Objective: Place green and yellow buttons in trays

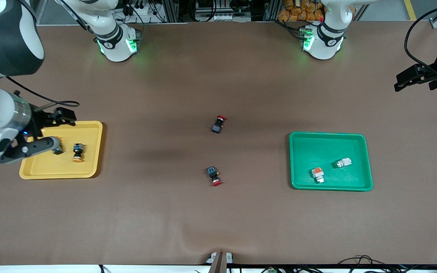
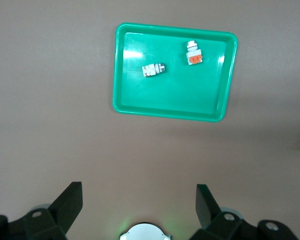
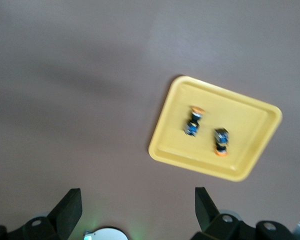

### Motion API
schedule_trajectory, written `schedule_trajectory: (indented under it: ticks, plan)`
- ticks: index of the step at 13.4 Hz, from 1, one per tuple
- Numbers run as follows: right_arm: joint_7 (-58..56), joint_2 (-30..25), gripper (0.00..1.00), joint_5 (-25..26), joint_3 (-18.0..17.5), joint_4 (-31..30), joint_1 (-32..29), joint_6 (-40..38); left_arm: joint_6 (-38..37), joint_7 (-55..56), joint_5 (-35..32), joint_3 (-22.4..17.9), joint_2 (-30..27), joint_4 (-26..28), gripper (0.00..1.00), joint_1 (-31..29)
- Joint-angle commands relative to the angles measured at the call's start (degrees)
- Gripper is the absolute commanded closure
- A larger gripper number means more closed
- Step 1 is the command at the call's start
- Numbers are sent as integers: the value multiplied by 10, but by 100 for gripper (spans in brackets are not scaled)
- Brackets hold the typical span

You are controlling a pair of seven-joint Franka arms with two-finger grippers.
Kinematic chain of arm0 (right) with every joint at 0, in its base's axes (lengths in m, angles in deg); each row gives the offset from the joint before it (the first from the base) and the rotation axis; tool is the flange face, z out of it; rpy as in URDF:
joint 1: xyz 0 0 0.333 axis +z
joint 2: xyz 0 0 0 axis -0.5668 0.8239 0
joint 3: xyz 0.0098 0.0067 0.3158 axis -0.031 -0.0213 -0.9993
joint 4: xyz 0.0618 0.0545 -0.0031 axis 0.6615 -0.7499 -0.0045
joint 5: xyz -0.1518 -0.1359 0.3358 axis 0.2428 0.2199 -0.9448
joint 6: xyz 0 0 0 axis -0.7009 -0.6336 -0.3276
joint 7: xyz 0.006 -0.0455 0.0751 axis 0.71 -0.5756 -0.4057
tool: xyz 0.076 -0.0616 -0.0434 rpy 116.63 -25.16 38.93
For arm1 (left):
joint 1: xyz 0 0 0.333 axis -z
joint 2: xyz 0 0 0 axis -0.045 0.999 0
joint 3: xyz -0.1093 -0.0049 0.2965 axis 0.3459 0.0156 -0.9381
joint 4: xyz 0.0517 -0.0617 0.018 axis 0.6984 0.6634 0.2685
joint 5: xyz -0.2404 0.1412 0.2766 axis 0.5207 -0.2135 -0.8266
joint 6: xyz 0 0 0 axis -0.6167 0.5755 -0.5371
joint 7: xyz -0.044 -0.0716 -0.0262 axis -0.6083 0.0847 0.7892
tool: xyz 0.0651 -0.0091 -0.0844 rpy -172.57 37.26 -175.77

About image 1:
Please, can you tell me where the green button white block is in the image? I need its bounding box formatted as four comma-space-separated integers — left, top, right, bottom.
332, 157, 352, 169

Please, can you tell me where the yellow plastic tray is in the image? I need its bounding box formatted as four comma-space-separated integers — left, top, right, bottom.
19, 121, 104, 179

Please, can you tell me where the green plastic tray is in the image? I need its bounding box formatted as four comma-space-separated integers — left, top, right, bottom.
289, 131, 374, 191

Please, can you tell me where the bag of orange items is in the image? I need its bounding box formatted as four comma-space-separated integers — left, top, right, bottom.
278, 0, 325, 22

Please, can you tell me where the red push button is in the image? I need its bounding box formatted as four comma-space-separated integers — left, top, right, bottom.
206, 166, 222, 187
212, 115, 227, 134

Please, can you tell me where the white power strip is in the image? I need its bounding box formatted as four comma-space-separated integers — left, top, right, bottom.
198, 13, 242, 22

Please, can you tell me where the brown table mat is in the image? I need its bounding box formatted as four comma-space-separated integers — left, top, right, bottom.
0, 21, 437, 266

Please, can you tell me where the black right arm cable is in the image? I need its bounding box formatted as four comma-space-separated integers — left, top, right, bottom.
6, 76, 80, 112

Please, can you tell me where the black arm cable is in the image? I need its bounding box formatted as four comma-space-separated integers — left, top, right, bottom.
6, 76, 80, 112
404, 0, 437, 73

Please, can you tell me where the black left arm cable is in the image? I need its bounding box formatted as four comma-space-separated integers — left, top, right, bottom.
404, 0, 437, 73

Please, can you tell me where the black cable bundle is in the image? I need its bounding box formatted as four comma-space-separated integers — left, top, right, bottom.
338, 255, 437, 273

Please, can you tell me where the metal mount bracket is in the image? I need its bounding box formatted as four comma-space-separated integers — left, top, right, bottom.
207, 251, 234, 273

